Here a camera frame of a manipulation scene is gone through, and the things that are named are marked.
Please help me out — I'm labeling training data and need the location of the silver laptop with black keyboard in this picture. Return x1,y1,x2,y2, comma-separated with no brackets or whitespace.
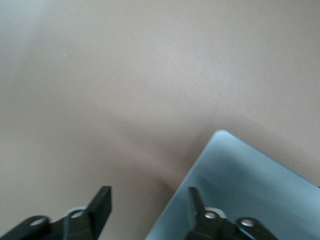
144,128,320,240

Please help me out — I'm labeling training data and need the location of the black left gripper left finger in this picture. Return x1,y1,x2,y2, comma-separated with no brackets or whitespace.
0,185,113,240

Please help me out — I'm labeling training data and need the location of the brown table cover sheet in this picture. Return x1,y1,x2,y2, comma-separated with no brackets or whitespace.
0,0,320,240

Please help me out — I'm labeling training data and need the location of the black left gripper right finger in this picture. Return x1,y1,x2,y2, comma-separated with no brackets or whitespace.
187,186,280,240

